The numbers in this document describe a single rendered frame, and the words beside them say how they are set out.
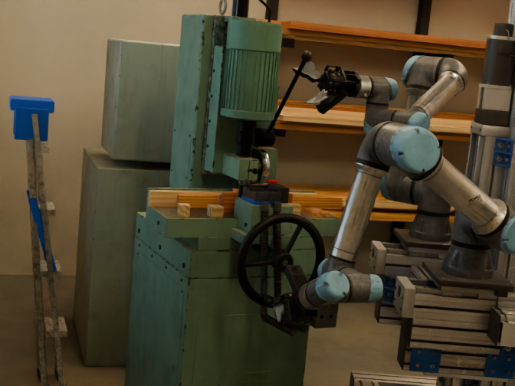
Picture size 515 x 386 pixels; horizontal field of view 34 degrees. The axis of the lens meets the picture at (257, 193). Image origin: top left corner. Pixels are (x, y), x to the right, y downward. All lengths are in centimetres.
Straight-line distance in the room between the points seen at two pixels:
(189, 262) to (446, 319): 79
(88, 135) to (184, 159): 213
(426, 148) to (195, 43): 104
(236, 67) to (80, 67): 242
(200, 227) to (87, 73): 256
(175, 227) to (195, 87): 57
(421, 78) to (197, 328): 120
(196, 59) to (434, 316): 115
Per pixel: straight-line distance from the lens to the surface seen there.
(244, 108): 270
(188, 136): 295
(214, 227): 262
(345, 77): 276
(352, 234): 235
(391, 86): 286
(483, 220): 242
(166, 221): 256
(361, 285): 225
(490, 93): 280
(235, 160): 276
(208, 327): 270
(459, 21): 575
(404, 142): 219
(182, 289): 267
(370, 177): 234
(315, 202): 293
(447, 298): 259
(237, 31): 270
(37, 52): 501
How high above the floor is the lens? 141
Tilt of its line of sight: 9 degrees down
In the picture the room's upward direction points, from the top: 5 degrees clockwise
